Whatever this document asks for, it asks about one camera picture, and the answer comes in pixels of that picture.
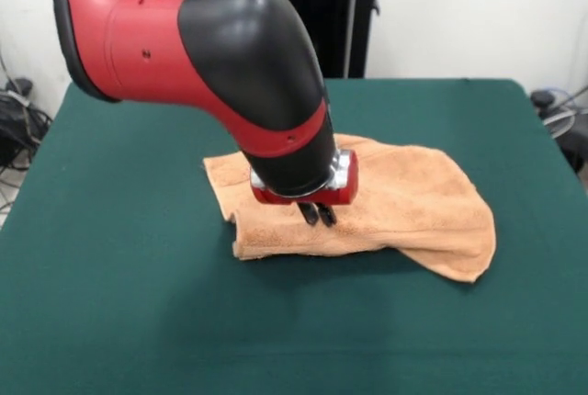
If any black cable bundle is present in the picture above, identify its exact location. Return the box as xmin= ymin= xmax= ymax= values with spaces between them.
xmin=0 ymin=76 xmax=54 ymax=185

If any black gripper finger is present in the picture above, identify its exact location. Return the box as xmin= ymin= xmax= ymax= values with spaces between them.
xmin=298 ymin=202 xmax=322 ymax=226
xmin=318 ymin=203 xmax=339 ymax=227

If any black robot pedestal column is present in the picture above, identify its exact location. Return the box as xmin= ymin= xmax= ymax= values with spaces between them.
xmin=222 ymin=0 xmax=383 ymax=79

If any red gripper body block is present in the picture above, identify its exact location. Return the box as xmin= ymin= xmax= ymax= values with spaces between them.
xmin=249 ymin=149 xmax=360 ymax=208

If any dark green table cloth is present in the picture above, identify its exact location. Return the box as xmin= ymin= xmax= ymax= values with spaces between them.
xmin=0 ymin=76 xmax=588 ymax=395

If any tan terry towel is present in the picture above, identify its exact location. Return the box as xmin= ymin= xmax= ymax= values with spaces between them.
xmin=202 ymin=133 xmax=497 ymax=285

